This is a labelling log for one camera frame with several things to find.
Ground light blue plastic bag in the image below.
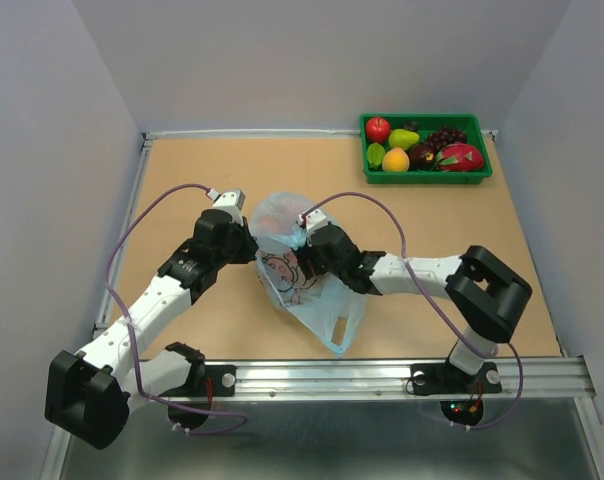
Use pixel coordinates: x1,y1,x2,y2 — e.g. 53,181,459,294
248,192,367,356

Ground orange peach fruit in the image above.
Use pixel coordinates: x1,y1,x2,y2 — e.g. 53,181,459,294
381,148,410,173

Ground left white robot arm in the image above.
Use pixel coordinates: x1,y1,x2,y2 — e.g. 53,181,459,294
44,206,257,450

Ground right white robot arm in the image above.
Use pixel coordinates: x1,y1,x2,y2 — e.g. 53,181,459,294
295,222,532,390

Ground pink dragon fruit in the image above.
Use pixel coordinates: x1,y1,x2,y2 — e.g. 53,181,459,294
434,142,485,172

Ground red orange persimmon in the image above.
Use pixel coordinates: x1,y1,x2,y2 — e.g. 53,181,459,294
255,202,299,235

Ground green starfruit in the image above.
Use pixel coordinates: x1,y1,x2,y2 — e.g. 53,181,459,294
366,142,386,171

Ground red apple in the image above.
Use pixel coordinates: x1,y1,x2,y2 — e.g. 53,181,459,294
365,116,391,144

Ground yellow green pear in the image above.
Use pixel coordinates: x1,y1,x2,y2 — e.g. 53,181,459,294
388,129,420,150

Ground green plastic tray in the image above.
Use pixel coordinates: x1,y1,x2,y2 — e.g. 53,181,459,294
359,113,493,185

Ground purple grape bunch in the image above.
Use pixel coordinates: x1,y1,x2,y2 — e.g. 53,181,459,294
423,126,468,152

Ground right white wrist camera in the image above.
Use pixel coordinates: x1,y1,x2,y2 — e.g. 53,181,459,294
297,209,329,236

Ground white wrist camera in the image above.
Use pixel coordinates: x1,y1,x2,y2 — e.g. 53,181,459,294
207,188,246,225
297,209,329,236

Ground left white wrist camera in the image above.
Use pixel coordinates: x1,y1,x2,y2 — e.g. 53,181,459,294
207,188,246,225

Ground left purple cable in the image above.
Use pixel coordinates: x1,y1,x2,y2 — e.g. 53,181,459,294
104,182,249,435

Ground purple cable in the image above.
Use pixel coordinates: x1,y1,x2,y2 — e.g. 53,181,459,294
301,191,524,432
104,182,249,435

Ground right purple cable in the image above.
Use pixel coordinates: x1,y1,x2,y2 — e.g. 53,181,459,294
301,191,524,432

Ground aluminium mounting rail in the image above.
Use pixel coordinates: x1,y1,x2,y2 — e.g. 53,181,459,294
61,357,596,401

